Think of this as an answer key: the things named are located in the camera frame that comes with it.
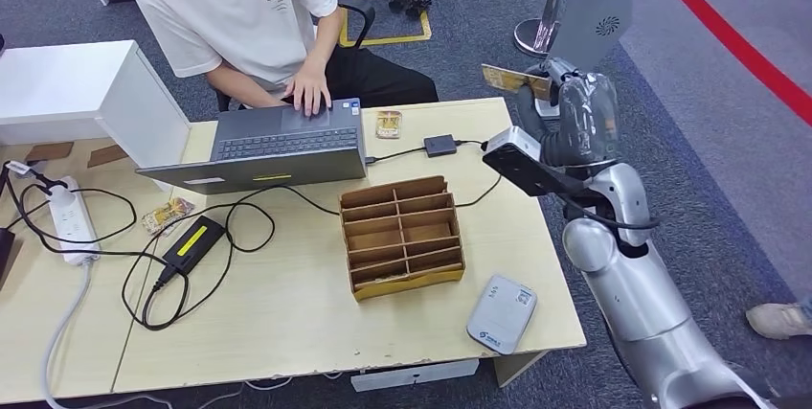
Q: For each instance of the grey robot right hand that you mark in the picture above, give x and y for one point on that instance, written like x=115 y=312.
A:
x=587 y=120

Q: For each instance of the person's left hand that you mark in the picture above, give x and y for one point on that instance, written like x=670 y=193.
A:
x=309 y=89

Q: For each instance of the gold patterned card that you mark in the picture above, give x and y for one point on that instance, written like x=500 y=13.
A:
x=388 y=125

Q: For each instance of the wooden card organizer box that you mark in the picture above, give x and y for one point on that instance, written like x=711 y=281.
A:
x=409 y=284

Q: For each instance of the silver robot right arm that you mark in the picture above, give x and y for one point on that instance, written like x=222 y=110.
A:
x=634 y=292

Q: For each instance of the person's left forearm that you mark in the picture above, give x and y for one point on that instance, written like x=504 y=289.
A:
x=323 y=38

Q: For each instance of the person's right forearm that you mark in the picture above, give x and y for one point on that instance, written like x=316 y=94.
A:
x=238 y=84

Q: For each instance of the person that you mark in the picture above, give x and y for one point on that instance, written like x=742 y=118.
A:
x=241 y=13

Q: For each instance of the grey white card reader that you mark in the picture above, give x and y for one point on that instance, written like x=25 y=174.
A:
x=501 y=317

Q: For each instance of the grey laptop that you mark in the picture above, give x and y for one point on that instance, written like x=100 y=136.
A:
x=254 y=171

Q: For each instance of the grey kiosk panel stand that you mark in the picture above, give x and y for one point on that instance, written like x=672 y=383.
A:
x=593 y=13

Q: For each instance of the small black USB hub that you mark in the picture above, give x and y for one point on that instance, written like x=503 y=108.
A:
x=439 y=146

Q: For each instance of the red barrier belt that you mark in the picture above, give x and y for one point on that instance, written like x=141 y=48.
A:
x=723 y=28

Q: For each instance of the gold crumpled wrapper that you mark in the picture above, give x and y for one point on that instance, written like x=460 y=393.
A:
x=167 y=216

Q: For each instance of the black power adapter yellow label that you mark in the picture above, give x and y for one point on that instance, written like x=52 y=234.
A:
x=191 y=242

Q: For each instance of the brown cardboard patch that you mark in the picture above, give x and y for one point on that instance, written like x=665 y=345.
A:
x=106 y=156
x=51 y=152

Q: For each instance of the white cabinet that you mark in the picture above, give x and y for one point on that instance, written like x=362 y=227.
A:
x=73 y=86

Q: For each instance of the wooden desk leg panel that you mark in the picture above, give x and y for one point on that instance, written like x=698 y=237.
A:
x=512 y=368

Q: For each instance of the white power strip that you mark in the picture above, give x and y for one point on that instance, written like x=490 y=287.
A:
x=73 y=223

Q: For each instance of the beige shoe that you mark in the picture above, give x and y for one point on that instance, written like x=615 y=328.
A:
x=777 y=320

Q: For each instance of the black box device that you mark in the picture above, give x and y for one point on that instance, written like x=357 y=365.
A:
x=5 y=254

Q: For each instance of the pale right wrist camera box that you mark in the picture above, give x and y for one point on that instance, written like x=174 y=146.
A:
x=514 y=138

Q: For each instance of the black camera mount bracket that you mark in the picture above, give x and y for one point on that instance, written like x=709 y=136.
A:
x=533 y=177

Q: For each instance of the yellow floor tape frame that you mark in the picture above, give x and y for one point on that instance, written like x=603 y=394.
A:
x=384 y=42

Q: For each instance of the white bracket under desk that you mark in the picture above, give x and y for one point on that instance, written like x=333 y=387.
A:
x=412 y=375

